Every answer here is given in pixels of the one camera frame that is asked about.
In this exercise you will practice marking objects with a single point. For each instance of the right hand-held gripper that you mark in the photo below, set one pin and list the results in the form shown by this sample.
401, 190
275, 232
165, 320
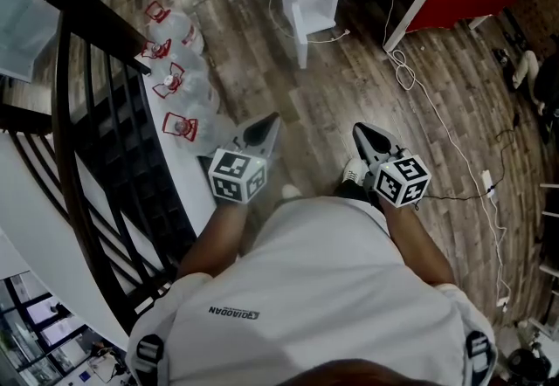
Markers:
402, 181

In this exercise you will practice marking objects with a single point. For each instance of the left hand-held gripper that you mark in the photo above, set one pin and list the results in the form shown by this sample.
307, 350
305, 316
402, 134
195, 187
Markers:
236, 177

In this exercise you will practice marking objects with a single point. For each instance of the person's right forearm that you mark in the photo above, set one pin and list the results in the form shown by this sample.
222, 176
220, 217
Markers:
415, 244

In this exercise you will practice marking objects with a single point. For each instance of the person's left forearm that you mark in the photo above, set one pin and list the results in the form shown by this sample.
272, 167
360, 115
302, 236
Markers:
214, 240

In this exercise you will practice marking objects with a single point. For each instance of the person's right white shoe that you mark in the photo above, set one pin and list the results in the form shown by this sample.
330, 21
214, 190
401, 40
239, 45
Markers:
354, 170

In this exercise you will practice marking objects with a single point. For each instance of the person's white shoe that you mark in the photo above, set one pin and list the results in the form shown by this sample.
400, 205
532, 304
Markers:
354, 170
291, 191

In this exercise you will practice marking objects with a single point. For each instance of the person's black trousers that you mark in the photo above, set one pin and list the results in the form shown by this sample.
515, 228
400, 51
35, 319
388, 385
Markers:
351, 191

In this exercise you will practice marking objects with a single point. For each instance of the person's left white shoe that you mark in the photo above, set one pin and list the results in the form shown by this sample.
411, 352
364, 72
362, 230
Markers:
291, 191

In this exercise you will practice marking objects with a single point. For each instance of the white power strip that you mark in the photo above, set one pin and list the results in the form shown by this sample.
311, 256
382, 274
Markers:
489, 185

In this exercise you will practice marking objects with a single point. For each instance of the person's white shirt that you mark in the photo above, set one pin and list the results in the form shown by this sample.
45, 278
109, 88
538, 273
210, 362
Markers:
314, 288

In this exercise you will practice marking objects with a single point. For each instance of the black stair railing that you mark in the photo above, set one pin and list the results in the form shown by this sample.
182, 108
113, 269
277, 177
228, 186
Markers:
100, 135

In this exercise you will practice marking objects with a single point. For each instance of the white shelf unit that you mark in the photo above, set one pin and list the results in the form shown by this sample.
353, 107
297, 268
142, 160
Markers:
551, 231

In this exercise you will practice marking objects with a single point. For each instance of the black round container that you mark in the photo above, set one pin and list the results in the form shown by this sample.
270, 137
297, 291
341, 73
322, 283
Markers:
528, 367

